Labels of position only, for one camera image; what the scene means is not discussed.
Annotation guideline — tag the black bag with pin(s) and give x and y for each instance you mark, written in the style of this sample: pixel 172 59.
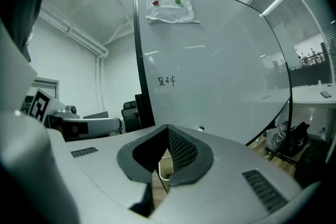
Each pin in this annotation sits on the black bag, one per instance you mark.
pixel 299 136

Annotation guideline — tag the red magnet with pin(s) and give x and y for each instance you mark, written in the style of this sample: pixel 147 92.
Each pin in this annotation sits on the red magnet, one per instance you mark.
pixel 155 2

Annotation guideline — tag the white ceiling pipe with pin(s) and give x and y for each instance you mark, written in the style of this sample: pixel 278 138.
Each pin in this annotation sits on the white ceiling pipe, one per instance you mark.
pixel 78 36

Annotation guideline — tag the long ceiling light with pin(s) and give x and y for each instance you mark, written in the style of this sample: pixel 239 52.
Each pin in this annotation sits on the long ceiling light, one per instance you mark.
pixel 273 4

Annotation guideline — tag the long white desk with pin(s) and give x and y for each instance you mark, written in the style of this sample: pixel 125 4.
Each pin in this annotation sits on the long white desk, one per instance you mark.
pixel 307 91

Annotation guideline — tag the clear marker tray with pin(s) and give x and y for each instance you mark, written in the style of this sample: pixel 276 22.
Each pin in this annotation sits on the clear marker tray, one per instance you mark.
pixel 165 168

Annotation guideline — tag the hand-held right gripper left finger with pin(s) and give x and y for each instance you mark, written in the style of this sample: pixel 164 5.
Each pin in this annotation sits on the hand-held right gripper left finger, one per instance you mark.
pixel 105 165

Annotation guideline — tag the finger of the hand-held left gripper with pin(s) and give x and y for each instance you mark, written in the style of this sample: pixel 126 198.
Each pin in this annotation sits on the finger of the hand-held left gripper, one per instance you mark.
pixel 102 126

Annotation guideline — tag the green magnet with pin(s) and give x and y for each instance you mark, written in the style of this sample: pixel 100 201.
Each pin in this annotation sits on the green magnet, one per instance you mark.
pixel 177 1

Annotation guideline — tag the crumpled white paper sheet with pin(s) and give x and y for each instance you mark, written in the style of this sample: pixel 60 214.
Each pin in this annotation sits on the crumpled white paper sheet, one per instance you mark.
pixel 170 11

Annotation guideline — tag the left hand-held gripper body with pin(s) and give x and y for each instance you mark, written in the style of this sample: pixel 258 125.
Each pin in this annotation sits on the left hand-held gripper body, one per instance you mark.
pixel 44 105

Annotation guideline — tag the grey bag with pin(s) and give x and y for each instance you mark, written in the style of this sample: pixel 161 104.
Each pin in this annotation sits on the grey bag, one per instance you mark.
pixel 277 136

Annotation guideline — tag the glass whiteboard on black stand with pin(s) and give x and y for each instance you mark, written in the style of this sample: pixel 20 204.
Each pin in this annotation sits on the glass whiteboard on black stand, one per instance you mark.
pixel 210 65

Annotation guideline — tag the black smartphone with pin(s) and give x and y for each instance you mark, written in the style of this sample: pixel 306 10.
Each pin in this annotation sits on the black smartphone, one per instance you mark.
pixel 325 94

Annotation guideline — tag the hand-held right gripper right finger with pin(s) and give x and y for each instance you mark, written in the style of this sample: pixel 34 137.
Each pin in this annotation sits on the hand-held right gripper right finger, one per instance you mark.
pixel 231 173

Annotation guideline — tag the clear water bottle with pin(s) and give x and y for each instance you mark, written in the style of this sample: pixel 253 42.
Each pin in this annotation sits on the clear water bottle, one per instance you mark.
pixel 323 134

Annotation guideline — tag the black office chair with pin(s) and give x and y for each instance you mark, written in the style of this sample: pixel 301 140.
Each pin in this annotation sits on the black office chair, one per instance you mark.
pixel 130 119
pixel 315 165

